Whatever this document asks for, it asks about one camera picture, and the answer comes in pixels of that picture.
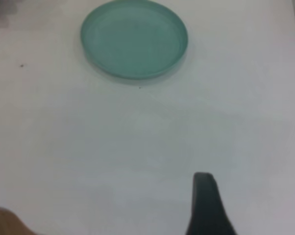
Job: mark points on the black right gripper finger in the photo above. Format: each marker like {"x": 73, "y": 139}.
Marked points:
{"x": 208, "y": 210}

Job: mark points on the green round plate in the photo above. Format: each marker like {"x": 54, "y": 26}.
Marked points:
{"x": 134, "y": 41}

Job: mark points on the tan blurred rounded object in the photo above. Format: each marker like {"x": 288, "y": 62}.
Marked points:
{"x": 5, "y": 222}

